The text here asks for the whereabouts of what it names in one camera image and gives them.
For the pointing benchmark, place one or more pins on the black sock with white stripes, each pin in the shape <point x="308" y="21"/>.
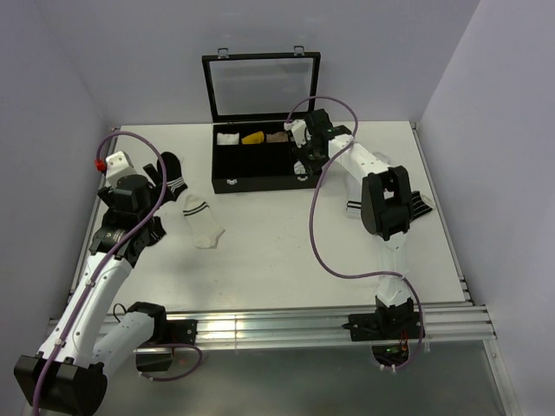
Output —
<point x="175" y="183"/>

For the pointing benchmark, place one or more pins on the cream sock with black stripes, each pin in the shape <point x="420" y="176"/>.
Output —
<point x="205" y="228"/>

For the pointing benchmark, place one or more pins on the white sock with black lines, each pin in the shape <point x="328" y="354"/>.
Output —
<point x="299" y="168"/>

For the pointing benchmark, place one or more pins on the black storage box with lid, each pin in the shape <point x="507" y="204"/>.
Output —
<point x="258" y="92"/>

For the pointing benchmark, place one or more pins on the black sock white vertical stripes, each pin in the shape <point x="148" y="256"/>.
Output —
<point x="422" y="205"/>

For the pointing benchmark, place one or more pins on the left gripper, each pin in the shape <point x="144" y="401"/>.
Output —
<point x="107" y="196"/>

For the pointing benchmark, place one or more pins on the white rolled sock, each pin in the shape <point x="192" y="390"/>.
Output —
<point x="227" y="139"/>

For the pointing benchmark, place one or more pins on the tan rolled sock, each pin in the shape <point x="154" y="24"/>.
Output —
<point x="279" y="137"/>

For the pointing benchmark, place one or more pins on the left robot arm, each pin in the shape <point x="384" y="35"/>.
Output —
<point x="69" y="372"/>

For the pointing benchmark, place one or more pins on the yellow rolled sock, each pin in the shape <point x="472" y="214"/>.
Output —
<point x="253" y="138"/>

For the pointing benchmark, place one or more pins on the aluminium frame rail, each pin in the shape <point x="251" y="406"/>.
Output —
<point x="314" y="328"/>

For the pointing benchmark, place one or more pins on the black white horizontal striped sock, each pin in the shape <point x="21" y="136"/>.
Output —
<point x="156" y="231"/>

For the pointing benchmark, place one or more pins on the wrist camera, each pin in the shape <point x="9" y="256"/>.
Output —
<point x="115" y="167"/>
<point x="297" y="132"/>

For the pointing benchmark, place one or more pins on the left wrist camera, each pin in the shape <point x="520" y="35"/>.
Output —
<point x="115" y="167"/>

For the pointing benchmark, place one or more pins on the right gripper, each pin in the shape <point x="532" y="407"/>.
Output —
<point x="299" y="153"/>

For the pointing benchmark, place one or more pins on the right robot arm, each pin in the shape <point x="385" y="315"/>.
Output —
<point x="383" y="194"/>

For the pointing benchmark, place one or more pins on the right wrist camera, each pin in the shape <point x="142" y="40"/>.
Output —
<point x="297" y="132"/>

